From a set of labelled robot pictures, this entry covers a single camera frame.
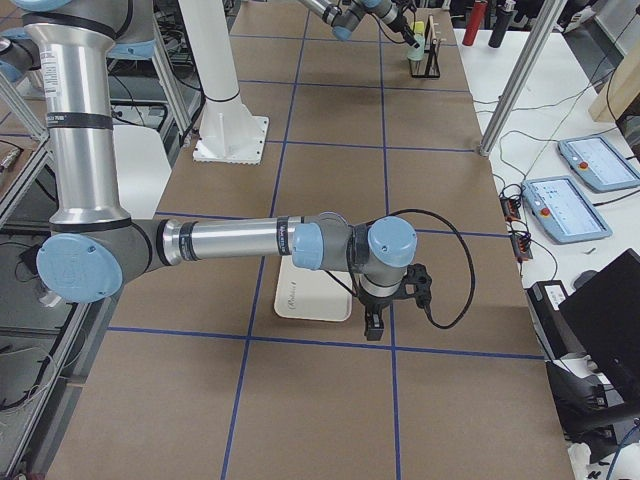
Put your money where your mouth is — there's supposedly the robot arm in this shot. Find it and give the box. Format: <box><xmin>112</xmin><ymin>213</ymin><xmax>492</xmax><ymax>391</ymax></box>
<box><xmin>300</xmin><ymin>0</ymin><xmax>418</xmax><ymax>48</ymax></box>
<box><xmin>20</xmin><ymin>1</ymin><xmax>422</xmax><ymax>341</ymax></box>

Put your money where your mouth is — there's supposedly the cream rabbit tray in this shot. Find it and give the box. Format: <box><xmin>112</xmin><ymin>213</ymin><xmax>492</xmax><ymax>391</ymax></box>
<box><xmin>274</xmin><ymin>256</ymin><xmax>353</xmax><ymax>322</ymax></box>

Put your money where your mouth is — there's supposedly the teach pendant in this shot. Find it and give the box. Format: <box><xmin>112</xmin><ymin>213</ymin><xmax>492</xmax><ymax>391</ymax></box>
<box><xmin>558</xmin><ymin>135</ymin><xmax>639</xmax><ymax>193</ymax></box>
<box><xmin>522</xmin><ymin>176</ymin><xmax>613</xmax><ymax>244</ymax></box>

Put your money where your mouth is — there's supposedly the far teach pendant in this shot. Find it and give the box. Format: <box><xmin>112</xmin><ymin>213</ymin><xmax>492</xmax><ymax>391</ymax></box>
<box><xmin>558</xmin><ymin>135</ymin><xmax>639</xmax><ymax>193</ymax></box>

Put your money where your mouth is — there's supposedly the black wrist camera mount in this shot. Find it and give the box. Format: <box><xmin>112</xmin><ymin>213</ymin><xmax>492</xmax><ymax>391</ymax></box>
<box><xmin>396</xmin><ymin>264</ymin><xmax>432</xmax><ymax>310</ymax></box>

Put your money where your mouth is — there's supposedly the red bottle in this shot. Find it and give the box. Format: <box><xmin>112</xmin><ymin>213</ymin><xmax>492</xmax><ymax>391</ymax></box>
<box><xmin>462</xmin><ymin>0</ymin><xmax>488</xmax><ymax>46</ymax></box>

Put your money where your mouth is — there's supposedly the aluminium frame post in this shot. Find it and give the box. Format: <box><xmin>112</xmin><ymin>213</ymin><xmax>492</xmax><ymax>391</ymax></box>
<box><xmin>478</xmin><ymin>0</ymin><xmax>566</xmax><ymax>157</ymax></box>

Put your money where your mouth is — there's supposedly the green cup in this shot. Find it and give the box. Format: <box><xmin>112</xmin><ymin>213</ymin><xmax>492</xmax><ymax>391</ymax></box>
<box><xmin>406</xmin><ymin>44</ymin><xmax>425</xmax><ymax>62</ymax></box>

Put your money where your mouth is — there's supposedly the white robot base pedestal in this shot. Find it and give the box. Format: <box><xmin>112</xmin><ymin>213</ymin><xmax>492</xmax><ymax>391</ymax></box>
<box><xmin>179</xmin><ymin>0</ymin><xmax>269</xmax><ymax>165</ymax></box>

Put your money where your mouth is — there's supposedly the black monitor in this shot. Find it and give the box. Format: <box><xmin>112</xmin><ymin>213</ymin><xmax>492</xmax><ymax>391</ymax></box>
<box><xmin>559</xmin><ymin>248</ymin><xmax>639</xmax><ymax>401</ymax></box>

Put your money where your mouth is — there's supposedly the black wire cup rack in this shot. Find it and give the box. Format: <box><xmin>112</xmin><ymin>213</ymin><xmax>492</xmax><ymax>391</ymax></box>
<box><xmin>407</xmin><ymin>14</ymin><xmax>442</xmax><ymax>79</ymax></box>

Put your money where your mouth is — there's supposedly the black bottle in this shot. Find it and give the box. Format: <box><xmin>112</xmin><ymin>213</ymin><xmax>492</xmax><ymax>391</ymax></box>
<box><xmin>488</xmin><ymin>0</ymin><xmax>516</xmax><ymax>48</ymax></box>

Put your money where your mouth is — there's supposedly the near teach pendant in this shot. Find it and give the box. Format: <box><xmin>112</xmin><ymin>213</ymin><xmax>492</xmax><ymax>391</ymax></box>
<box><xmin>522</xmin><ymin>176</ymin><xmax>613</xmax><ymax>244</ymax></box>

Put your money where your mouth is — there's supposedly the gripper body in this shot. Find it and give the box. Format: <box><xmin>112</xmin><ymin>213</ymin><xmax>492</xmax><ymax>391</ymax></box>
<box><xmin>357</xmin><ymin>287</ymin><xmax>395</xmax><ymax>326</ymax></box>
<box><xmin>399</xmin><ymin>23</ymin><xmax>416</xmax><ymax>42</ymax></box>

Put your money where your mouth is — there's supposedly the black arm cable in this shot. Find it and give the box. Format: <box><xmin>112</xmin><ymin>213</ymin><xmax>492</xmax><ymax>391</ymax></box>
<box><xmin>324</xmin><ymin>208</ymin><xmax>475</xmax><ymax>330</ymax></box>

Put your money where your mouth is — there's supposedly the black small box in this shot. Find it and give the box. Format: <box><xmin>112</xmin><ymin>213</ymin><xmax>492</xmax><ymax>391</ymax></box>
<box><xmin>526</xmin><ymin>280</ymin><xmax>583</xmax><ymax>359</ymax></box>

